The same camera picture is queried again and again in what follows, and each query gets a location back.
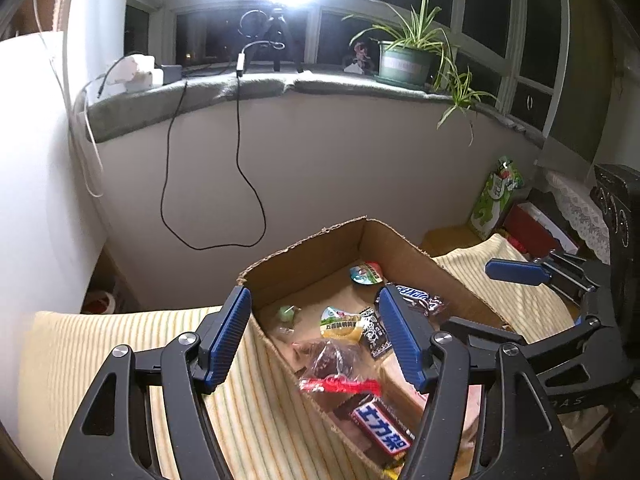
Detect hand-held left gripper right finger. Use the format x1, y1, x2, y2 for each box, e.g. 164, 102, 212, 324
375, 284, 581, 480

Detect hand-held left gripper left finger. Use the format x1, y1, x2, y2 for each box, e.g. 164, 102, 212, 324
52, 285, 253, 480

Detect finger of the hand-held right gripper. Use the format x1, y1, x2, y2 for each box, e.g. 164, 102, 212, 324
440, 316, 603, 376
484, 250, 601, 293

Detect dark blue chocolate bar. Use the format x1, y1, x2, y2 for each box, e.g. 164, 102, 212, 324
392, 284, 448, 318

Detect clear brown snack packet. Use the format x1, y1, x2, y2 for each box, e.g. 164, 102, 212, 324
292, 338, 383, 408

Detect green lid jelly cup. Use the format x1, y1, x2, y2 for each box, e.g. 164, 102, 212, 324
348, 261, 387, 286

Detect brown chocolate bar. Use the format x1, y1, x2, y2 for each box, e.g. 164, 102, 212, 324
332, 392, 416, 466

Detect cardboard box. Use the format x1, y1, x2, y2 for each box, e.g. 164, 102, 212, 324
237, 216, 526, 480

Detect black white candy bar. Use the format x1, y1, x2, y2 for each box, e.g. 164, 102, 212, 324
357, 305, 396, 361

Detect red box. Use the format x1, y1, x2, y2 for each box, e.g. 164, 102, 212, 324
502, 202, 581, 256

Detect yellow jelly cup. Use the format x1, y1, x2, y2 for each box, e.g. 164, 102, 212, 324
320, 306, 368, 343

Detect green printed bag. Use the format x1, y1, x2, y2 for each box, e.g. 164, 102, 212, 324
467, 156, 526, 241

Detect white lace cloth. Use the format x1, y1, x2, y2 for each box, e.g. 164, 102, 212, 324
542, 170, 611, 266

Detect striped yellow cloth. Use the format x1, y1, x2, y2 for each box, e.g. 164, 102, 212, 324
17, 232, 576, 480

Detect red white container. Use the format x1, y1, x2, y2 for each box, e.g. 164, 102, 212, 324
82, 290, 118, 313

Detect potted spider plant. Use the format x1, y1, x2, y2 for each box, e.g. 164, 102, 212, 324
342, 0, 501, 146

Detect white cabinet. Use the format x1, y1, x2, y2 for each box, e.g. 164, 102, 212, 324
0, 30, 108, 321

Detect grey window sill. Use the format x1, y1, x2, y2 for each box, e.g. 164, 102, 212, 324
75, 72, 546, 146

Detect small figurine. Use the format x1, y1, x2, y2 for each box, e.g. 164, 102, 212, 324
342, 40, 376, 75

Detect black tripod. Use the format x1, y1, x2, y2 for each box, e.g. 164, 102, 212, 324
240, 5, 306, 73

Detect dark cable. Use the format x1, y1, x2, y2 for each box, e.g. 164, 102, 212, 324
160, 37, 288, 251

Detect white cable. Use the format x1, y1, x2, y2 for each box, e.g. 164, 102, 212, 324
75, 67, 106, 198

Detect window frame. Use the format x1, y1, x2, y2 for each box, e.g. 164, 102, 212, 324
125, 0, 616, 131

